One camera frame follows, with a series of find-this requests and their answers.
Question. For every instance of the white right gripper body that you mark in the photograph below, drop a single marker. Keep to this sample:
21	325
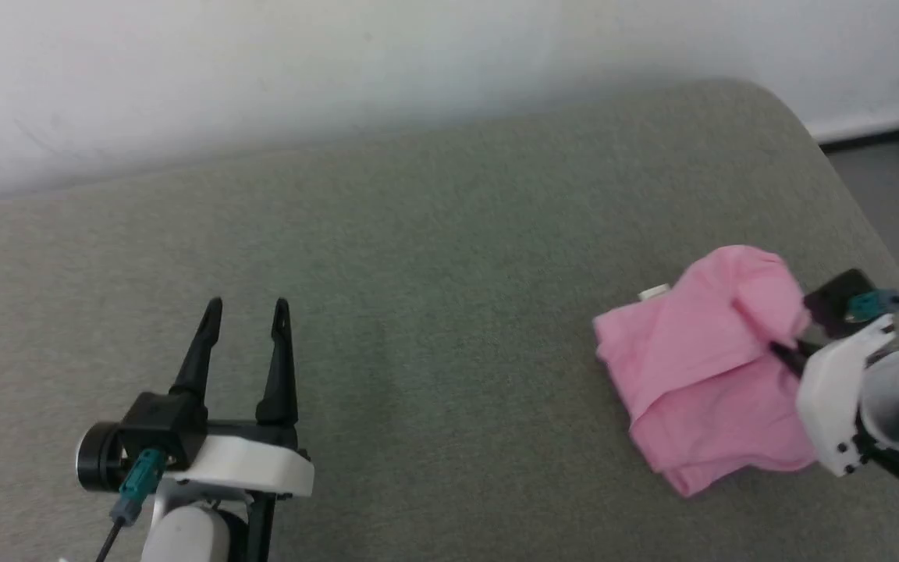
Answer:
828	398

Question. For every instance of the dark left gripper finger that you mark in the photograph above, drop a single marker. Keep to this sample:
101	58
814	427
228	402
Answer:
282	367
198	351

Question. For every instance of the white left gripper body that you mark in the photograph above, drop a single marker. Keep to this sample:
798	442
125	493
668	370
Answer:
254	468

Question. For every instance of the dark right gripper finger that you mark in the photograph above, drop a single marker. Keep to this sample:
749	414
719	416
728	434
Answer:
791	359

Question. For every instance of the pink garment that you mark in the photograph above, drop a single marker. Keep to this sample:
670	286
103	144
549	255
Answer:
699	375

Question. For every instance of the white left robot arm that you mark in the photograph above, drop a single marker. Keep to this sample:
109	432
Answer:
192	535

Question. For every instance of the grey fabric sofa cushion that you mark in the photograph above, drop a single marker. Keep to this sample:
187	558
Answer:
418	312

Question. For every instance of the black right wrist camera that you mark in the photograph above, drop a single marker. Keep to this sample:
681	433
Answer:
836	304

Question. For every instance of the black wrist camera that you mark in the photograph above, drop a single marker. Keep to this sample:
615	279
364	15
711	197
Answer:
157	429
836	304

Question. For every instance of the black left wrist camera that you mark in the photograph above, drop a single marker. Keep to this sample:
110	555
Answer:
157	429

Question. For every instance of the dark wall baseboard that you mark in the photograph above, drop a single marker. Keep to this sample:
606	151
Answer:
879	134

